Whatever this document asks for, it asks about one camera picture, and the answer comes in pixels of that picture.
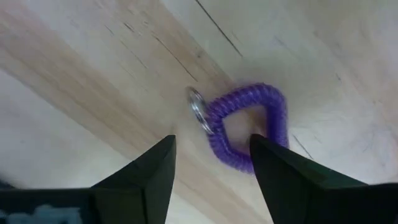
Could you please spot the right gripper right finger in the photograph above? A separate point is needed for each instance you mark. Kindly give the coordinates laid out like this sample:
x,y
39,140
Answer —
x,y
295,193

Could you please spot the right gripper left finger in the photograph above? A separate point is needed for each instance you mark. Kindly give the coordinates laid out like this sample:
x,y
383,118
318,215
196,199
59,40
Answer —
x,y
146,193

